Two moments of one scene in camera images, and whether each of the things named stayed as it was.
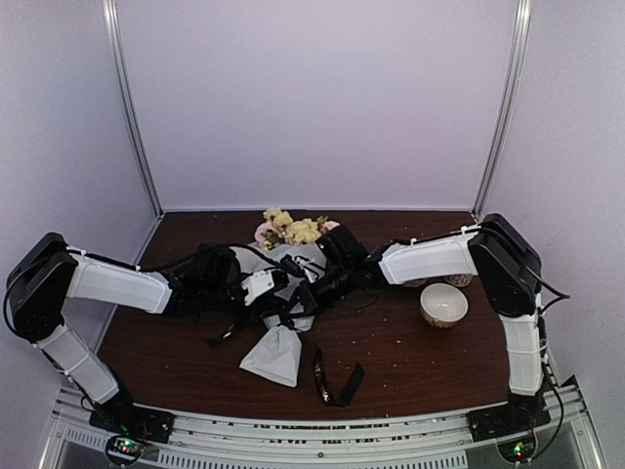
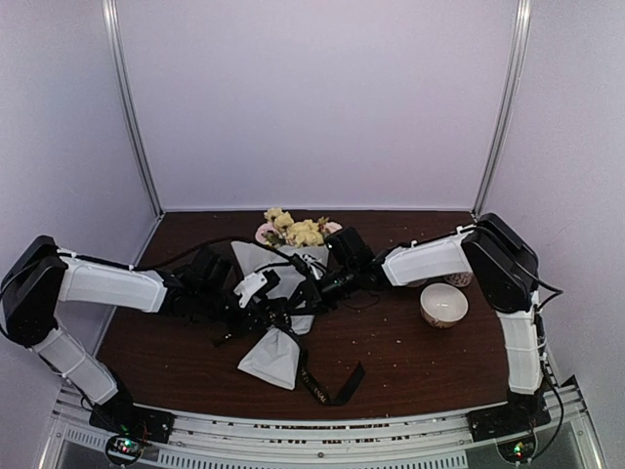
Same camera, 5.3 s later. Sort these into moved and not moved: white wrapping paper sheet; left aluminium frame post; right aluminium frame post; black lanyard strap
Moved: black lanyard strap
Not moved: right aluminium frame post; white wrapping paper sheet; left aluminium frame post
